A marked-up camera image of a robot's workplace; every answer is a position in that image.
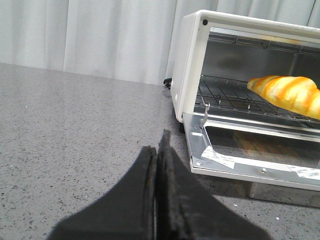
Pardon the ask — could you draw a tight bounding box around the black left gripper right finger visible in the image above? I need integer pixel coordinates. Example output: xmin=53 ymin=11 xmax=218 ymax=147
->
xmin=156 ymin=130 xmax=271 ymax=240

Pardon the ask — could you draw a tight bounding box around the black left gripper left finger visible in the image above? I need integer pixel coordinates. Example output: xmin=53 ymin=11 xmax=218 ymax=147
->
xmin=48 ymin=146 xmax=157 ymax=240

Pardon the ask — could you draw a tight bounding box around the yellow orange striped bread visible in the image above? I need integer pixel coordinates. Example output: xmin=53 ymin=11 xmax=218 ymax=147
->
xmin=247 ymin=75 xmax=320 ymax=120

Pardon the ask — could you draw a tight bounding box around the oven glass door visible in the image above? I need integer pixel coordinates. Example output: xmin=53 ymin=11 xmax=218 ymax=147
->
xmin=183 ymin=113 xmax=320 ymax=191

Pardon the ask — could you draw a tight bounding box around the white toaster oven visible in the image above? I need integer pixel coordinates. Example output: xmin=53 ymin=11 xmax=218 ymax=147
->
xmin=171 ymin=10 xmax=320 ymax=131

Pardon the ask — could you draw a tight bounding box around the white curtain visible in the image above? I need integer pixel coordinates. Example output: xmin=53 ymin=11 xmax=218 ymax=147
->
xmin=0 ymin=0 xmax=320 ymax=85

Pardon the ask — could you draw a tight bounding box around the metal wire oven rack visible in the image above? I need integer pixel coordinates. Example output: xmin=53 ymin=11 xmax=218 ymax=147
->
xmin=194 ymin=75 xmax=320 ymax=125

